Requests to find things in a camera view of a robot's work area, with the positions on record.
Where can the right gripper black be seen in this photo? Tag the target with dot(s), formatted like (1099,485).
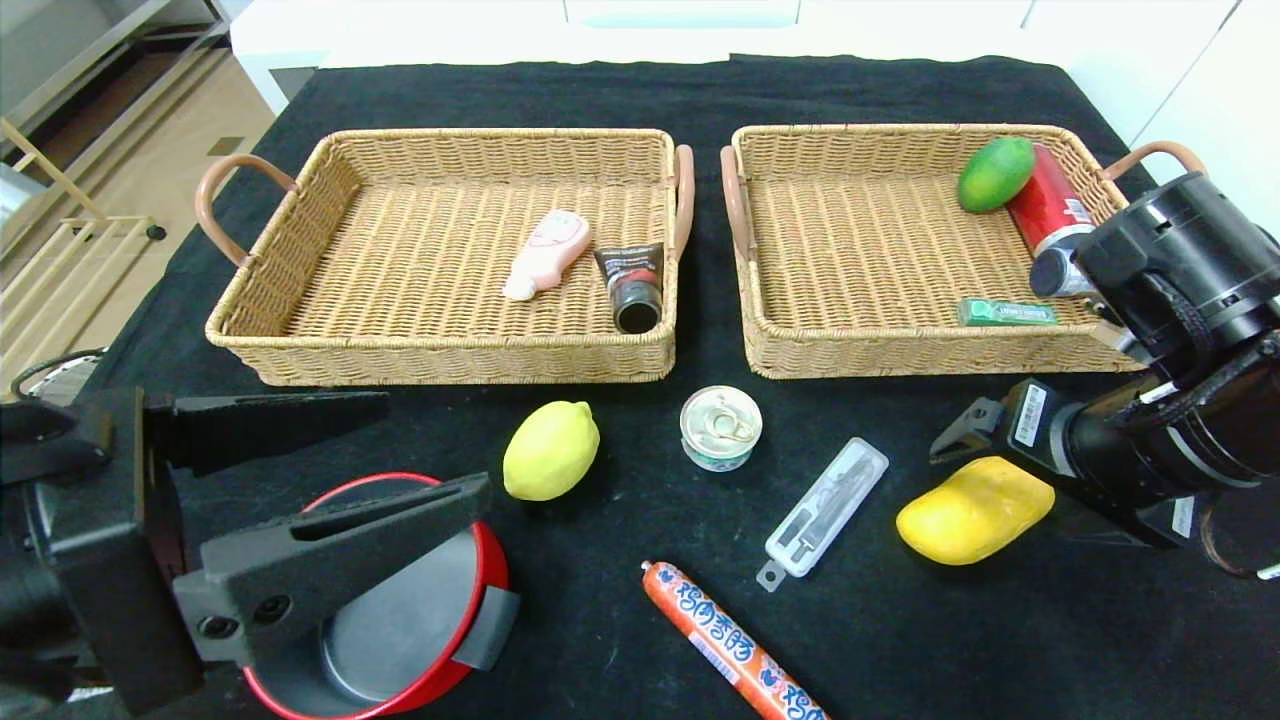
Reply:
(1030,416)

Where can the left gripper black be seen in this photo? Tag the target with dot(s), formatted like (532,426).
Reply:
(118,530)

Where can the yellow mango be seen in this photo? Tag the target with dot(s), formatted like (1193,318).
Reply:
(975,510)

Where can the small silver tin can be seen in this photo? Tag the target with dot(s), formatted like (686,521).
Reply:
(720,425)

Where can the orange sausage stick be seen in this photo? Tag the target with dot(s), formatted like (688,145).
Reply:
(720,635)

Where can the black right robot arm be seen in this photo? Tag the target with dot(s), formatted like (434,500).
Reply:
(1180,250)

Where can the rectangular wicker basket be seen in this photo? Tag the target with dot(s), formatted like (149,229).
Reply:
(880,248)
(400,258)

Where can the green chewing gum pack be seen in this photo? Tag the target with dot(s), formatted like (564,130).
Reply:
(1005,312)

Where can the clear plastic razor case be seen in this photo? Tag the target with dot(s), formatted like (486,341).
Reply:
(820,515)

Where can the red pot black interior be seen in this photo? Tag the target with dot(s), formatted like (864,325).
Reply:
(400,650)

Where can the red drink can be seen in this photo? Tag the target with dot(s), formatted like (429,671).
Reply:
(1045,203)

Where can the green oval fruit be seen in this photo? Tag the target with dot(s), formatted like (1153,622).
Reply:
(995,175)

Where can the yellow lemon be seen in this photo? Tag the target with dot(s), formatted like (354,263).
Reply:
(550,452)

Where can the yellow wooden rack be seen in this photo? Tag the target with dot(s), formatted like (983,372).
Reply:
(70,262)

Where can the pink lotion bottle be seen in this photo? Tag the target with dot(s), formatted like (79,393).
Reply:
(548,248)

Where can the black cosmetic tube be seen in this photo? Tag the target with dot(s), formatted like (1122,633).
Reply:
(632,278)

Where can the black tablecloth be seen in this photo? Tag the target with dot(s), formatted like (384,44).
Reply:
(640,95)

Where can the grey metal shelf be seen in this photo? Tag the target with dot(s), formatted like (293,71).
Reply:
(90,60)

